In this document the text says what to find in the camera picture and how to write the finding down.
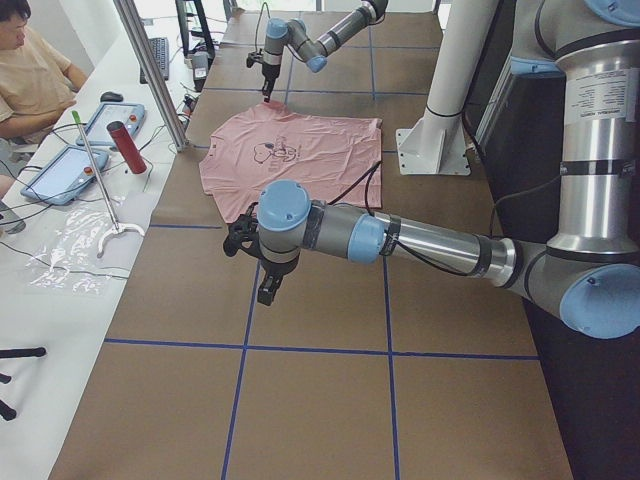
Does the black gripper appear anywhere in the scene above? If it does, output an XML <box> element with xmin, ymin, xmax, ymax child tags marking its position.
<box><xmin>257</xmin><ymin>253</ymin><xmax>299</xmax><ymax>306</ymax></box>
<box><xmin>261</xmin><ymin>64</ymin><xmax>279</xmax><ymax>103</ymax></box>

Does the pink Snoopy t-shirt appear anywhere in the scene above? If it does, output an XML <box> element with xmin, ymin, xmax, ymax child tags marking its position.
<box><xmin>199</xmin><ymin>102</ymin><xmax>382</xmax><ymax>223</ymax></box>

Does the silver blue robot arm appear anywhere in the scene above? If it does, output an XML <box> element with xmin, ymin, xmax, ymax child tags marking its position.
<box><xmin>246</xmin><ymin>0</ymin><xmax>388</xmax><ymax>103</ymax></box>
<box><xmin>247</xmin><ymin>1</ymin><xmax>639</xmax><ymax>339</ymax></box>

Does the black box with label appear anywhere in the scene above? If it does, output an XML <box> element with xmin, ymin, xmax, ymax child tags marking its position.
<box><xmin>191</xmin><ymin>51</ymin><xmax>210</xmax><ymax>92</ymax></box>

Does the black keyboard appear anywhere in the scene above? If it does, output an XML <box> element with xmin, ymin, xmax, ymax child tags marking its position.
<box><xmin>149</xmin><ymin>37</ymin><xmax>170</xmax><ymax>80</ymax></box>

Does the upper blue teach pendant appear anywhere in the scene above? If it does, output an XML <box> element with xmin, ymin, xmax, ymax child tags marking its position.
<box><xmin>72</xmin><ymin>102</ymin><xmax>146</xmax><ymax>147</ymax></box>

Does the blue teach pendant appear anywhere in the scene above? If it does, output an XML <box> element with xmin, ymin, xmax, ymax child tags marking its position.
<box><xmin>20</xmin><ymin>146</ymin><xmax>95</xmax><ymax>206</ymax></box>
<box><xmin>72</xmin><ymin>102</ymin><xmax>146</xmax><ymax>147</ymax></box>

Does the red cylindrical bottle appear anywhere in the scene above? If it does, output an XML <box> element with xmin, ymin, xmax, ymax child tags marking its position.
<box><xmin>106</xmin><ymin>121</ymin><xmax>147</xmax><ymax>174</ymax></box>

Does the black computer mouse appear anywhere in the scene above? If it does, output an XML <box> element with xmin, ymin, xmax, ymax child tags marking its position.
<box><xmin>100</xmin><ymin>91</ymin><xmax>124</xmax><ymax>102</ymax></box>

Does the white reacher grabber stick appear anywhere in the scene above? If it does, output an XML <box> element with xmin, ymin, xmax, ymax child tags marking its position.
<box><xmin>71</xmin><ymin>110</ymin><xmax>145</xmax><ymax>258</ymax></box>

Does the clear plastic bag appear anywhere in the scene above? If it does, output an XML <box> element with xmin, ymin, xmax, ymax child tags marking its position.
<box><xmin>25</xmin><ymin>202</ymin><xmax>143</xmax><ymax>296</ymax></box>

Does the lower blue teach pendant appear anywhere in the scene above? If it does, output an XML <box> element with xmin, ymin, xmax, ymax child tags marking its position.
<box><xmin>20</xmin><ymin>146</ymin><xmax>95</xmax><ymax>206</ymax></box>

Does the seated person beige shirt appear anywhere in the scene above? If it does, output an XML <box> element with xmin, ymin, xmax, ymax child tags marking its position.
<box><xmin>1</xmin><ymin>1</ymin><xmax>88</xmax><ymax>144</ymax></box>

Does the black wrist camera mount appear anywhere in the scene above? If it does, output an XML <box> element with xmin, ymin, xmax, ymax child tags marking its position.
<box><xmin>223</xmin><ymin>214</ymin><xmax>261</xmax><ymax>258</ymax></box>
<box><xmin>246</xmin><ymin>49</ymin><xmax>264</xmax><ymax>68</ymax></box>

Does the aluminium frame post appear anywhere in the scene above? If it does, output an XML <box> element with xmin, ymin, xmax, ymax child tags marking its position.
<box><xmin>113</xmin><ymin>0</ymin><xmax>188</xmax><ymax>152</ymax></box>

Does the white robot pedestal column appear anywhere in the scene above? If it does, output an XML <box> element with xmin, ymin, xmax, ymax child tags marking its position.
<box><xmin>396</xmin><ymin>0</ymin><xmax>498</xmax><ymax>176</ymax></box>

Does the black camera tripod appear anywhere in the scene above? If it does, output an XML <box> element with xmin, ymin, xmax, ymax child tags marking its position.
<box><xmin>0</xmin><ymin>346</ymin><xmax>48</xmax><ymax>424</ymax></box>

